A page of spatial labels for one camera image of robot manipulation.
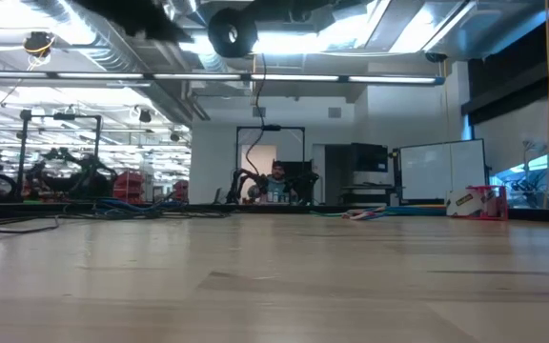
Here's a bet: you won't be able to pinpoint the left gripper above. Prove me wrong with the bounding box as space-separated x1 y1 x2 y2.
71 0 195 45

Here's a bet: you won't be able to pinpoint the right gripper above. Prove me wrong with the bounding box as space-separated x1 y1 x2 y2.
253 0 381 24

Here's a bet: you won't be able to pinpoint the black plastic spool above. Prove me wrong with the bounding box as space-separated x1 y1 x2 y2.
207 7 260 60

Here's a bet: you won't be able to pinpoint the long black cord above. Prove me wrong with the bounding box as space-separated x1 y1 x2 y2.
0 52 269 235

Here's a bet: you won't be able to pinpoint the long ceiling light bar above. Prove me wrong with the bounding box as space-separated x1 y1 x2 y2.
0 70 446 88

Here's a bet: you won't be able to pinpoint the red storage bins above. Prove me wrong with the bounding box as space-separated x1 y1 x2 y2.
112 170 148 205
172 179 191 199

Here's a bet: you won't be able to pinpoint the person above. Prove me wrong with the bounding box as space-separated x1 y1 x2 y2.
248 160 300 204

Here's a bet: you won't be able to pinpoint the black equipment cart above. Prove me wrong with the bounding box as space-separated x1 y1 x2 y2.
340 141 398 206

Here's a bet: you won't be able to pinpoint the white whiteboard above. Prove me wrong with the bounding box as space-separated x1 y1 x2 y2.
399 138 488 201

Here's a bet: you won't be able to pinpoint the red tape dispenser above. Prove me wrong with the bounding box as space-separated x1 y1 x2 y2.
445 185 510 221

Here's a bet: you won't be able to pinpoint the silver ventilation duct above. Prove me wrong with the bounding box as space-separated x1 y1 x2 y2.
19 0 212 123

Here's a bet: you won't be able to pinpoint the ceiling cord reel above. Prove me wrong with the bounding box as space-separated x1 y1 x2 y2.
21 30 57 61

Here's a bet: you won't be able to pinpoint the black gantry frame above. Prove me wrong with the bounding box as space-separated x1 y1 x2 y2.
14 108 104 199
234 124 307 206

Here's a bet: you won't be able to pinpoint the thin blue data cable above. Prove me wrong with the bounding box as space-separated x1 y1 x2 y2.
91 198 194 218

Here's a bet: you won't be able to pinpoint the green cable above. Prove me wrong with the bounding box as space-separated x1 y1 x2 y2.
310 209 352 221

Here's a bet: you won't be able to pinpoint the red cable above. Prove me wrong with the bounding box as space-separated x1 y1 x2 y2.
343 207 385 221

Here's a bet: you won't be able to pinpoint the colourful cable bundle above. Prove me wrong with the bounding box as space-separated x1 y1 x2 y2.
359 203 447 215

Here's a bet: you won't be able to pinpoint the hanging yellow cord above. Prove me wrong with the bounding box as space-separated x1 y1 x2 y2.
542 0 549 210

